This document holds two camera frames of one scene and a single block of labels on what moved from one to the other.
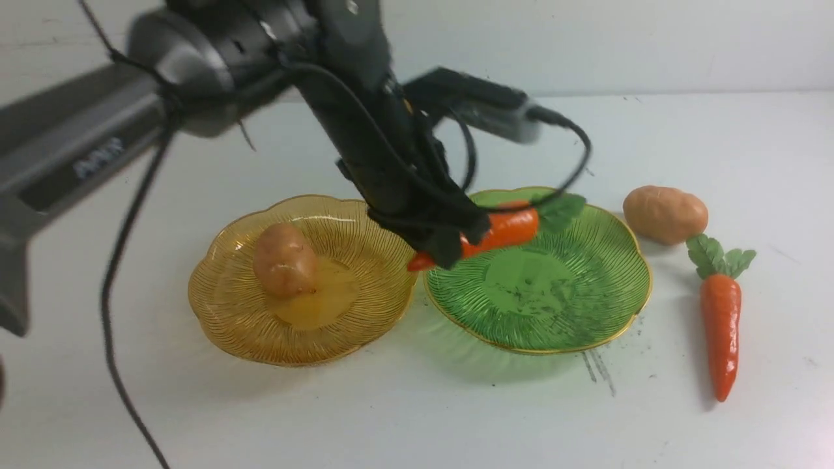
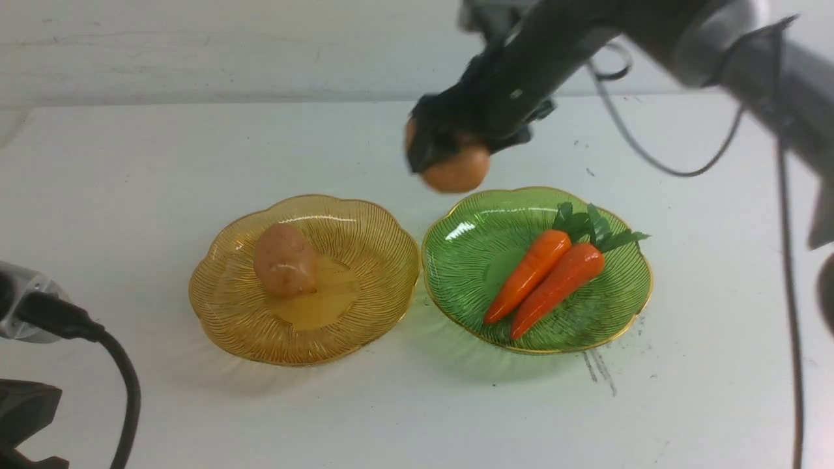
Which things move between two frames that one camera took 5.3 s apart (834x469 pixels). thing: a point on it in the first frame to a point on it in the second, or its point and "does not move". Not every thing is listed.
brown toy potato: [664, 215] to [462, 172]
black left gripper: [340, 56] to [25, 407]
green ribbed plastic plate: [575, 286] does not move
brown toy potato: [285, 262] does not move
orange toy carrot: [721, 300] to [573, 272]
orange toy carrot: [513, 225] to [568, 227]
